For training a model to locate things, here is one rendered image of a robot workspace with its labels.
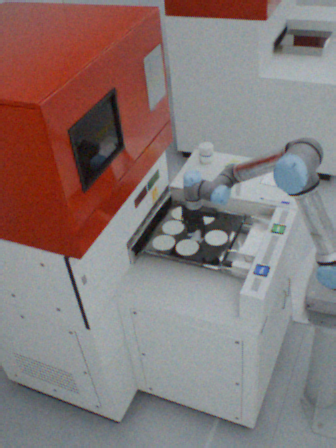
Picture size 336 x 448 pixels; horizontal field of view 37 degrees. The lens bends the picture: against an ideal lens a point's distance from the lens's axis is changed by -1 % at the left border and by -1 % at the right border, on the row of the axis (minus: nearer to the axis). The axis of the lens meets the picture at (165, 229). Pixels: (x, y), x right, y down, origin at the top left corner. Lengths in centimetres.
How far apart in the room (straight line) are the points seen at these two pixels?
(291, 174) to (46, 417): 187
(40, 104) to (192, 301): 106
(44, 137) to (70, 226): 33
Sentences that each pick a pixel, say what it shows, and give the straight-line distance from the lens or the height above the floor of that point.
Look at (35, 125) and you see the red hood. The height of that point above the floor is 175.
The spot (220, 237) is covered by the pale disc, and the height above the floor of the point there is 90.
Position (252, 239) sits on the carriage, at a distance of 228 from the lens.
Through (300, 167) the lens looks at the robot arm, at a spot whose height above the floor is 148.
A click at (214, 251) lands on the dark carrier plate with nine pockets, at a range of 220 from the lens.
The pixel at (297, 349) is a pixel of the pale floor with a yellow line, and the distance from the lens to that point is 299.
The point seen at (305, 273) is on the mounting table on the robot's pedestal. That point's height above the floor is 82.
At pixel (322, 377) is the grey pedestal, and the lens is 257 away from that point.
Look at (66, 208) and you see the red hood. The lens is 163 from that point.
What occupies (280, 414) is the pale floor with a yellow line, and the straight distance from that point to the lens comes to 276.
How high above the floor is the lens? 241
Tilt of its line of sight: 41 degrees down
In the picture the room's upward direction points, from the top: 7 degrees counter-clockwise
